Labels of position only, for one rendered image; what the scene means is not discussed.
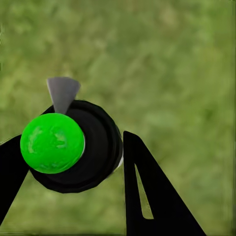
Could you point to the pesticide atomizer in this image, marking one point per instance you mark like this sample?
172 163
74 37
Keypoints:
74 145

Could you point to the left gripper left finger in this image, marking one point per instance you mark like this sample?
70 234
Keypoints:
13 170

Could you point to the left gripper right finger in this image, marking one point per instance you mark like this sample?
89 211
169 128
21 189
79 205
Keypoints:
171 215

